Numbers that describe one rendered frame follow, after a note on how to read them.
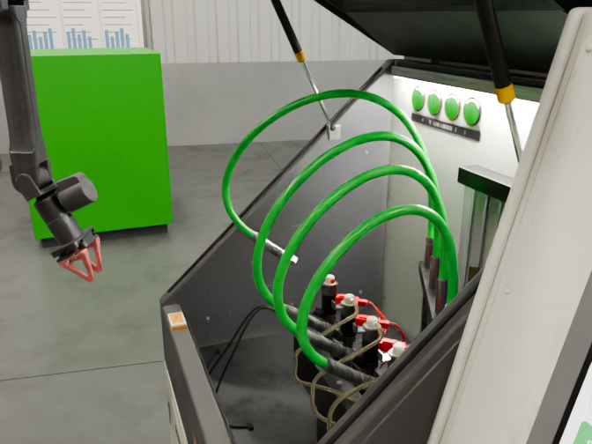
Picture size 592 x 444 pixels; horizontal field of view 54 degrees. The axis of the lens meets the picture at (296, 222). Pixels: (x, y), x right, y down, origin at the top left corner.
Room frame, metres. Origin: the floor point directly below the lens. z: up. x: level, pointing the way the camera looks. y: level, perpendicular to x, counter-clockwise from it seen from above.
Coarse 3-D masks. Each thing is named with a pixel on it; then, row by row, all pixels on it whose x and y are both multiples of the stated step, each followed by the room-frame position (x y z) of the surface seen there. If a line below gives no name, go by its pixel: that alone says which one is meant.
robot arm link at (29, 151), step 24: (0, 0) 1.14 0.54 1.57; (24, 0) 1.24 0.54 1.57; (0, 24) 1.17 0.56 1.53; (24, 24) 1.20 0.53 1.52; (0, 48) 1.18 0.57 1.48; (24, 48) 1.19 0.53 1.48; (0, 72) 1.18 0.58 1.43; (24, 72) 1.18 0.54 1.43; (24, 96) 1.18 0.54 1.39; (24, 120) 1.18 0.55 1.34; (24, 144) 1.17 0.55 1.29; (24, 168) 1.17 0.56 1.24; (48, 168) 1.22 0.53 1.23
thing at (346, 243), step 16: (400, 208) 0.69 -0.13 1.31; (416, 208) 0.70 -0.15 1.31; (368, 224) 0.68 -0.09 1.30; (352, 240) 0.67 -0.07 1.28; (448, 240) 0.71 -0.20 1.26; (336, 256) 0.66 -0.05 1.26; (448, 256) 0.72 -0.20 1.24; (320, 272) 0.65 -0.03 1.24; (448, 272) 0.72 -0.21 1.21; (448, 288) 0.72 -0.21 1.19; (304, 304) 0.65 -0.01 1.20; (304, 320) 0.64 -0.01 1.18; (304, 336) 0.64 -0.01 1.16; (304, 352) 0.65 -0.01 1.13; (336, 368) 0.66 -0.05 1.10; (352, 368) 0.68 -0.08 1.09
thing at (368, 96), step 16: (320, 96) 1.00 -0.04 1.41; (336, 96) 1.00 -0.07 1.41; (352, 96) 1.00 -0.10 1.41; (368, 96) 0.99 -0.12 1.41; (288, 112) 1.00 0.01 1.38; (400, 112) 0.99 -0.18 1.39; (256, 128) 1.00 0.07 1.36; (416, 128) 0.99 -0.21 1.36; (240, 144) 1.01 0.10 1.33; (224, 176) 1.01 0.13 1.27; (224, 192) 1.01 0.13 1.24; (432, 208) 0.99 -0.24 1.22; (240, 224) 1.01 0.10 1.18; (432, 224) 0.99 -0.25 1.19; (432, 240) 0.99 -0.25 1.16
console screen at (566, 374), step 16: (576, 320) 0.47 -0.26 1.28; (576, 336) 0.47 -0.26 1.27; (560, 352) 0.47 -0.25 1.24; (576, 352) 0.46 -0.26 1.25; (560, 368) 0.47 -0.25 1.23; (576, 368) 0.45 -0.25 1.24; (560, 384) 0.46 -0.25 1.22; (576, 384) 0.45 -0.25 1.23; (544, 400) 0.47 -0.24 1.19; (560, 400) 0.45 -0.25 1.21; (576, 400) 0.44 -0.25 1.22; (544, 416) 0.46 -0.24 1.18; (560, 416) 0.45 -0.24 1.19; (576, 416) 0.43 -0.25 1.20; (544, 432) 0.45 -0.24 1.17; (560, 432) 0.44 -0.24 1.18; (576, 432) 0.43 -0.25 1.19
